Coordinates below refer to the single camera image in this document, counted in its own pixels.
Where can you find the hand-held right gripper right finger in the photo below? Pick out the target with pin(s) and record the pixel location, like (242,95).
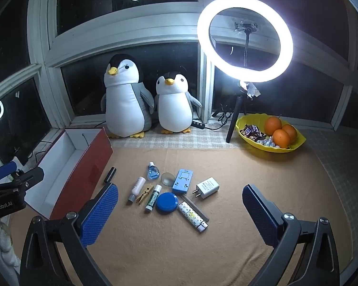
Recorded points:
(259,214)

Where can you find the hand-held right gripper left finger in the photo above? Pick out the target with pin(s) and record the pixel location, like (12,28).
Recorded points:
(100,211)

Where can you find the small penguin plush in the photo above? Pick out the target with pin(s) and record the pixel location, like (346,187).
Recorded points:
(173,110)

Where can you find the pile of wrapped candies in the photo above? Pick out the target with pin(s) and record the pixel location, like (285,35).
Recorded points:
(250,131)

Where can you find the blue eye drop bottle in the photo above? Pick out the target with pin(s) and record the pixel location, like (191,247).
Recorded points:
(153,173)

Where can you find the blue round lid container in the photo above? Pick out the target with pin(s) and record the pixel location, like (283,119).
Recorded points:
(182,181)

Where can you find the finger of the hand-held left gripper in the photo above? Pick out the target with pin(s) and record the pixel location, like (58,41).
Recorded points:
(29,177)
(4,169)

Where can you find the large penguin plush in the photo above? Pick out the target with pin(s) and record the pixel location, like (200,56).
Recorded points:
(125,107)

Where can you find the checked cloth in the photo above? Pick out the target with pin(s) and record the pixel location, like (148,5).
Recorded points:
(197,140)

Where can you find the yellow plastic bowl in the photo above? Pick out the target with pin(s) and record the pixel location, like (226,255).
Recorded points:
(299,139)

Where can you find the red cardboard box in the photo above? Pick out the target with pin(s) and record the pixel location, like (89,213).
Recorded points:
(77,172)

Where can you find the white charger plug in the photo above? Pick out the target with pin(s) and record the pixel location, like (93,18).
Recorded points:
(208,186)

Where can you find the green lip balm stick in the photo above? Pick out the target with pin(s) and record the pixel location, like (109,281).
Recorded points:
(153,199)

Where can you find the white tube grey cap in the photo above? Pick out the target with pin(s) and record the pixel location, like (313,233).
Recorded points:
(137,187)

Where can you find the orange fruit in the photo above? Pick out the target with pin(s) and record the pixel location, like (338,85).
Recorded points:
(290,131)
(281,139)
(272,125)

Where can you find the patterned white lighter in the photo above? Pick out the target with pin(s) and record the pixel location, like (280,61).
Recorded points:
(192,216)

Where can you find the black power adapter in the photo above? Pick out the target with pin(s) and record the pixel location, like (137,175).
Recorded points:
(22,153)

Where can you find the black rectangular case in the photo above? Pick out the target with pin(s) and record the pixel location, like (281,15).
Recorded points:
(110,174)

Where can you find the blue round lid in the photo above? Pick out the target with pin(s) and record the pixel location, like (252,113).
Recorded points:
(167,203)

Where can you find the black power strip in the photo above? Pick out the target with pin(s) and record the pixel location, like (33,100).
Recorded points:
(198,124)

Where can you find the wooden clothespin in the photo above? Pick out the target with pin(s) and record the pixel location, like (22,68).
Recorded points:
(144,195)

